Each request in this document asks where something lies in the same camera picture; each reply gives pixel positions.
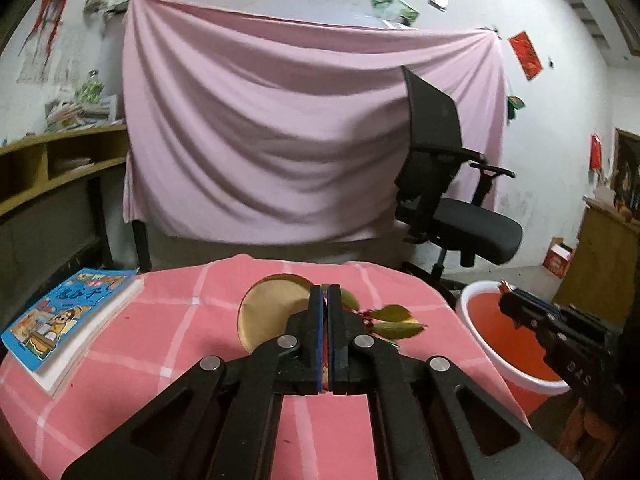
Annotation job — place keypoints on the pink checked tablecloth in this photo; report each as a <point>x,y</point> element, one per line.
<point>175,320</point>

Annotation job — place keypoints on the wooden cabinet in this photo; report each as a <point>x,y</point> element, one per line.
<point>605,260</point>

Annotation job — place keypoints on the black office chair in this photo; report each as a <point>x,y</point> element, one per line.
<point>465,225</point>

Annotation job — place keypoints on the pink hanging sheet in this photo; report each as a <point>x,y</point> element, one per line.
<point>280,120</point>

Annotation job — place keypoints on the green red hanging pouch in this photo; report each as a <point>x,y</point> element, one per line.
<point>515,105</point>

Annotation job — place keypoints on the glass jar green contents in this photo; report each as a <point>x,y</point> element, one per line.
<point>90,87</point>

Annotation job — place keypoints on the curled white paper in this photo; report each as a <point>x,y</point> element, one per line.
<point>602,192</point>

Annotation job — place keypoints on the red diamond wall paper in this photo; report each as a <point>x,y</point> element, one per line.
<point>526,55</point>

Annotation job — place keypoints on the stack of books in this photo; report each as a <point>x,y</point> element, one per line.
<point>75,112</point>

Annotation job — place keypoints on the papers in shelf cubby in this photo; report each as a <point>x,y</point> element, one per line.
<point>75,164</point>

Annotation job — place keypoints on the round wooden plate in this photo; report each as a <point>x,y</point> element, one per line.
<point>267,310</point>

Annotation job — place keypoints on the green photo prints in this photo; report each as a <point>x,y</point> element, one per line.
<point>395,6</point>

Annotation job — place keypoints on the red tassel wall decoration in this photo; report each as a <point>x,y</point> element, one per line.
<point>50,15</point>

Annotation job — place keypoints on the person's right hand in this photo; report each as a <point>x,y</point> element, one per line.
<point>592,427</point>

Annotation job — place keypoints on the orange plastic bucket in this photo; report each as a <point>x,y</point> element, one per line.
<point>515,350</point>

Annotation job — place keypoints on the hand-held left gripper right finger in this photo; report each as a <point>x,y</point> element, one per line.
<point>336,340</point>

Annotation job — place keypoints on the small brown pot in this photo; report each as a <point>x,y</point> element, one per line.
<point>625,211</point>

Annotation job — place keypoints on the blue cover picture book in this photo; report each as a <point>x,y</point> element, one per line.
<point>65,320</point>

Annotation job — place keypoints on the wooden desk shelf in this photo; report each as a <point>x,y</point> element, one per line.
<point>55,150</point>

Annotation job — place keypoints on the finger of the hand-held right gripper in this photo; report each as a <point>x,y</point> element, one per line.
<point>537,304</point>
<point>522,316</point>

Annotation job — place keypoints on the wooden framed picture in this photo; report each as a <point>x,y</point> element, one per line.
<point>627,170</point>

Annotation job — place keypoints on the red hanging charm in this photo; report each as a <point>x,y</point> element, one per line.
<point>596,152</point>

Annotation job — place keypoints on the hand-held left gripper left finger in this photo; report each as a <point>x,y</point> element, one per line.
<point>316,340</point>

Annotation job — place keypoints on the faded wall calendar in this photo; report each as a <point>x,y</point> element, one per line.
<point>42,62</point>

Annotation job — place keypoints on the red cardboard box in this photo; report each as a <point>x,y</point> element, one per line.
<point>559,259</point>

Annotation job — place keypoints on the leafy twig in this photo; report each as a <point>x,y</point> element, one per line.
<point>395,321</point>

